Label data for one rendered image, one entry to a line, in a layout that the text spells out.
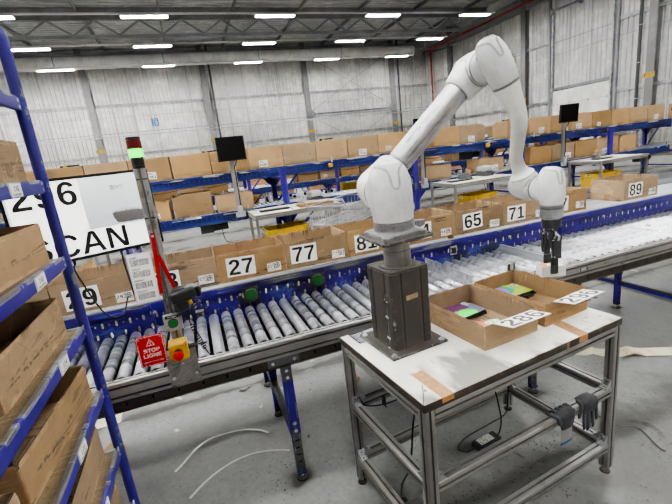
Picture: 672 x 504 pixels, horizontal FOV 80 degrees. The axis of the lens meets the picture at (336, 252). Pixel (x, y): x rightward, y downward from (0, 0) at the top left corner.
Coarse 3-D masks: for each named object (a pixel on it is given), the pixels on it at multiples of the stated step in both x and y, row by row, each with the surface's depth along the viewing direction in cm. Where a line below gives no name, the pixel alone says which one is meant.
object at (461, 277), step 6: (426, 258) 255; (432, 264) 250; (438, 264) 243; (432, 270) 251; (438, 270) 245; (444, 270) 239; (450, 270) 233; (456, 270) 227; (444, 276) 240; (450, 276) 234; (456, 276) 228; (462, 276) 223; (468, 276) 218; (462, 282) 224; (468, 282) 219
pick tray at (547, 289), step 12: (492, 276) 198; (504, 276) 202; (516, 276) 204; (528, 276) 197; (492, 288) 183; (540, 288) 193; (552, 288) 187; (564, 288) 182; (576, 288) 177; (528, 300) 167; (540, 300) 186; (552, 300) 185; (552, 312) 163; (564, 312) 167; (576, 312) 171; (540, 324) 164
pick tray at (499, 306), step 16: (464, 288) 191; (480, 288) 185; (432, 304) 174; (448, 304) 188; (480, 304) 187; (496, 304) 178; (512, 304) 170; (528, 304) 162; (432, 320) 177; (448, 320) 166; (464, 320) 157; (480, 320) 173; (464, 336) 159; (480, 336) 150; (496, 336) 151; (512, 336) 155
